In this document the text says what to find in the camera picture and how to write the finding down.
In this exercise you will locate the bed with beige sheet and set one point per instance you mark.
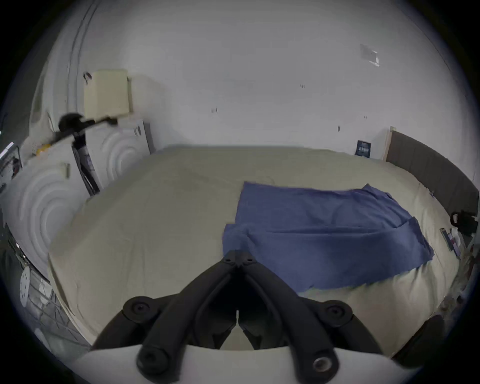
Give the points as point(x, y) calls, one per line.
point(150, 225)

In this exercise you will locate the dark blue shirt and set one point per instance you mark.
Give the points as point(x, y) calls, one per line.
point(318, 240)

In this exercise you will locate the small dark blue card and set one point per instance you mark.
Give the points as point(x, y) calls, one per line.
point(363, 148)

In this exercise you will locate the small black bag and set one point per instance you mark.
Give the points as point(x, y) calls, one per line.
point(464, 221)

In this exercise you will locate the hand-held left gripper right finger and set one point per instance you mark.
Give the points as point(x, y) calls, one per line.
point(296, 318)

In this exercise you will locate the dark phone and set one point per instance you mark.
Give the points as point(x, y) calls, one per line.
point(449, 242)

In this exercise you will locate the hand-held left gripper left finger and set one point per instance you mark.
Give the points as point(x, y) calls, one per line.
point(176, 318)

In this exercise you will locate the dark grey padded headboard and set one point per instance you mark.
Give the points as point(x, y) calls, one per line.
point(435, 176)

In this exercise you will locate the black tripod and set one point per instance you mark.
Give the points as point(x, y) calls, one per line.
point(80, 150)

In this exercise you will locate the beige carton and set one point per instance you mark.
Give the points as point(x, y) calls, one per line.
point(107, 93)

